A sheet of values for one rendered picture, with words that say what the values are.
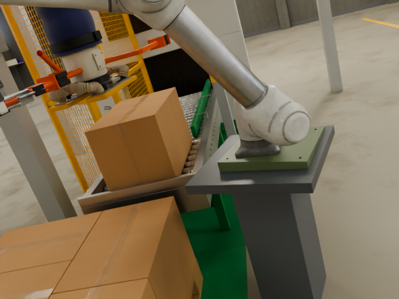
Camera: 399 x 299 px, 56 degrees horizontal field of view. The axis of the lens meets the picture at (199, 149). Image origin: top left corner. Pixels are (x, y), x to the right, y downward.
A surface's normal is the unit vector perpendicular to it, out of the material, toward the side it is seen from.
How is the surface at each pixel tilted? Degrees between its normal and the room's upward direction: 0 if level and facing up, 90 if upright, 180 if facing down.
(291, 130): 96
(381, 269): 0
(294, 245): 90
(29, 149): 90
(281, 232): 90
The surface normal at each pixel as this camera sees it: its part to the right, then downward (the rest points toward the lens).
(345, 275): -0.28, -0.90
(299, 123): 0.39, 0.33
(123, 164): -0.11, 0.39
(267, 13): -0.44, 0.44
